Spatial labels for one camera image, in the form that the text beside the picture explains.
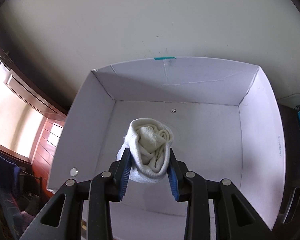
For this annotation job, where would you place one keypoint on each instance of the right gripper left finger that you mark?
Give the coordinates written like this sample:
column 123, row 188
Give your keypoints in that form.
column 61, row 216

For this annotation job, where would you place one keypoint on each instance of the white sock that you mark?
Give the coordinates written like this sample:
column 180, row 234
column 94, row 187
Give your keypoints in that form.
column 149, row 142

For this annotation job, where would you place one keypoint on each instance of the white XINCCI shoe box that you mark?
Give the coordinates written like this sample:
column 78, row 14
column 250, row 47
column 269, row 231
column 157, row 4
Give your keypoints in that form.
column 223, row 114

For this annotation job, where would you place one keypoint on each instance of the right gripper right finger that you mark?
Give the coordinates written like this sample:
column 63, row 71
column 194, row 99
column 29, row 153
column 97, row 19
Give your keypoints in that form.
column 235, row 217

